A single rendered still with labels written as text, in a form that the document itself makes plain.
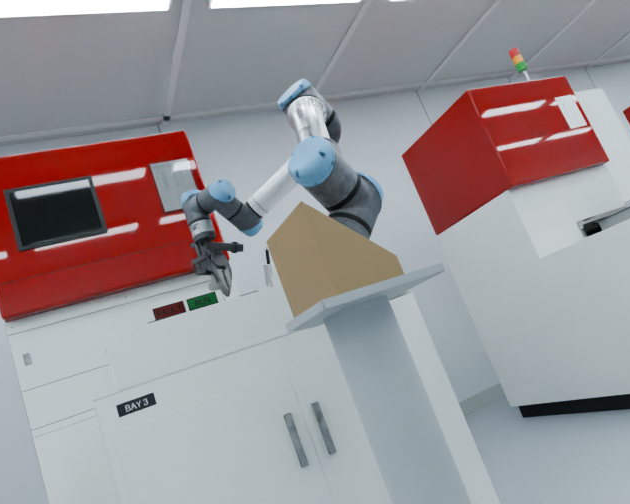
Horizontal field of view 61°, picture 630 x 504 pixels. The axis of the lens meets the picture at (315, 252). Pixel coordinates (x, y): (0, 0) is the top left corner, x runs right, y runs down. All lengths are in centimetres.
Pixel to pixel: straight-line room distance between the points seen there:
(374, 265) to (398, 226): 328
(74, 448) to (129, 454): 65
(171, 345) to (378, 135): 358
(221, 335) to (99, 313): 73
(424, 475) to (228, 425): 52
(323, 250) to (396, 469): 48
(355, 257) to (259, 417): 55
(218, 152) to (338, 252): 309
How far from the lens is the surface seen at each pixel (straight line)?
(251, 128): 431
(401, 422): 118
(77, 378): 205
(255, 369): 147
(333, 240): 111
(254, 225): 174
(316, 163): 122
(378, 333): 118
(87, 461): 204
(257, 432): 146
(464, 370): 438
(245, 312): 149
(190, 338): 145
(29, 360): 207
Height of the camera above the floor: 70
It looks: 12 degrees up
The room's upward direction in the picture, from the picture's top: 21 degrees counter-clockwise
